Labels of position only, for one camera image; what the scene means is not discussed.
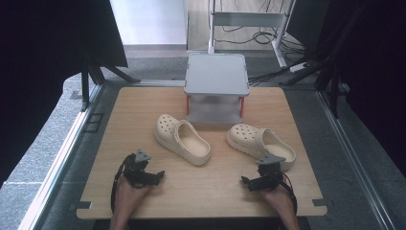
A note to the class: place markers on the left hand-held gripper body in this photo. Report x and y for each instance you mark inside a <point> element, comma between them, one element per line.
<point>135,167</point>

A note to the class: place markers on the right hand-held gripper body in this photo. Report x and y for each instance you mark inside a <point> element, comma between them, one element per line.
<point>270,171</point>

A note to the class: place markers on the person's right hand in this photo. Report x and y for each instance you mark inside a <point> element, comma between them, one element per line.
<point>280,199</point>

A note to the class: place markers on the person's left hand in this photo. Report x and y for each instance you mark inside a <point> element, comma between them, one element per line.
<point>129,198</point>

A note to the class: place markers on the cream clog shoe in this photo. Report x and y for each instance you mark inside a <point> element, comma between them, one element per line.
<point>261,144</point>
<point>182,139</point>

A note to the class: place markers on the black tripod stand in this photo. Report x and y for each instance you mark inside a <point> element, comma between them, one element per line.
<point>325,73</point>
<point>95,72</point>

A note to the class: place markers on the white power strip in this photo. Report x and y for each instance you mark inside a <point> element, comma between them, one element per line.
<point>299,66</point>

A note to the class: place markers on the grey two-tier shoe rack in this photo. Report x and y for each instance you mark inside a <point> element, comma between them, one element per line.
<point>216,74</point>

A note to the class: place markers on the black curtain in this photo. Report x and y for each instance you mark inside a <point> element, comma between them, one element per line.
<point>367,64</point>
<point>48,64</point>

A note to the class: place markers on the white metal stand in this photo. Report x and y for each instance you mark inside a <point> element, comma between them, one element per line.
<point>247,19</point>

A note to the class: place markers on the aluminium rail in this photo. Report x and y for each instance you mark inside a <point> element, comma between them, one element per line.
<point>351,153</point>
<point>54,166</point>

